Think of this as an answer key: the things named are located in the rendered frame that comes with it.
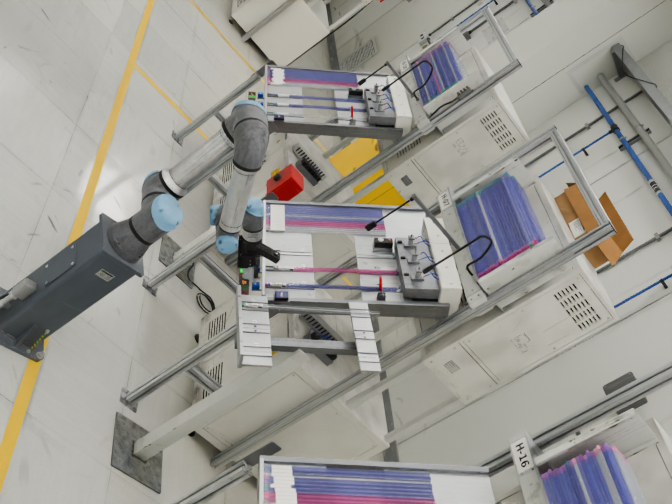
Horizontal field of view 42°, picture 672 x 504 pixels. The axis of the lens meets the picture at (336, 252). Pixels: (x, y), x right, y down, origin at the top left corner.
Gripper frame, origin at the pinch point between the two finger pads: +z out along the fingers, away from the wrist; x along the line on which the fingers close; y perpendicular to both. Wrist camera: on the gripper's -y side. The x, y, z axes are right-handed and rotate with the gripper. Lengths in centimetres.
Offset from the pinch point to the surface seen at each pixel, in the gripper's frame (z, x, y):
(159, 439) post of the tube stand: 48, 37, 34
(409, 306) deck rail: 2, 10, -58
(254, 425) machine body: 68, 10, -2
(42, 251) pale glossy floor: 11, -30, 86
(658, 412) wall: 90, -25, -197
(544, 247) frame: -29, 12, -103
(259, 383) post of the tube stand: 18.0, 36.6, -2.3
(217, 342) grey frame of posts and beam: 19.1, 14.0, 13.6
